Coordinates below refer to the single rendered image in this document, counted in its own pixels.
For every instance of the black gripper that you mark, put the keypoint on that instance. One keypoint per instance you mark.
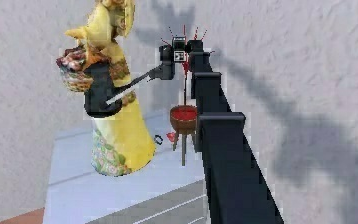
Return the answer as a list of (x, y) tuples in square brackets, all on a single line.
[(166, 66)]

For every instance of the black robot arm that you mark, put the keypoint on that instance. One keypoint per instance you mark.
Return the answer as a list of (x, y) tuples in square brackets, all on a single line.
[(230, 160)]

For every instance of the pale blue chest of drawers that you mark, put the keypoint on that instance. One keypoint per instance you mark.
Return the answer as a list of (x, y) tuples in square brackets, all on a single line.
[(120, 196)]

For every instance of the yellow lady figurine with basket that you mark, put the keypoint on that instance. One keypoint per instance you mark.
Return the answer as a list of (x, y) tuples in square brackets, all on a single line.
[(123, 140)]

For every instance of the small red object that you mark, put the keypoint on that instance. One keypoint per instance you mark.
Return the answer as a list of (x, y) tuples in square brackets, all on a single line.
[(171, 136)]

